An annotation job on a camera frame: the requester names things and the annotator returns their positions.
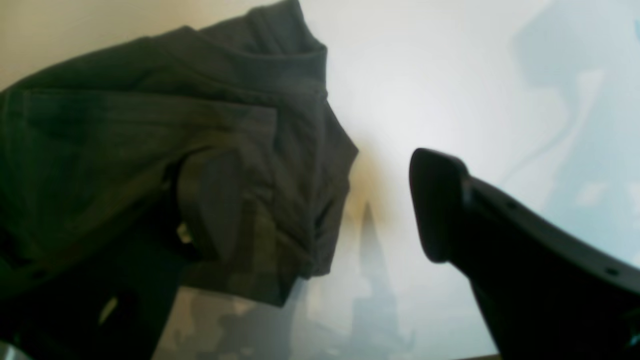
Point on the grey T-shirt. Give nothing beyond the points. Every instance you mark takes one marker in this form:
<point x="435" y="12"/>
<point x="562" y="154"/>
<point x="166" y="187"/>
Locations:
<point x="90" y="260"/>

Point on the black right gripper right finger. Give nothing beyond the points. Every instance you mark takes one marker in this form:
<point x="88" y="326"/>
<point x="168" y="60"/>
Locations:
<point x="543" y="293"/>

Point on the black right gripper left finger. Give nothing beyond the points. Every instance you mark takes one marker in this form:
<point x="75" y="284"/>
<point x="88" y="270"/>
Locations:
<point x="205" y="202"/>

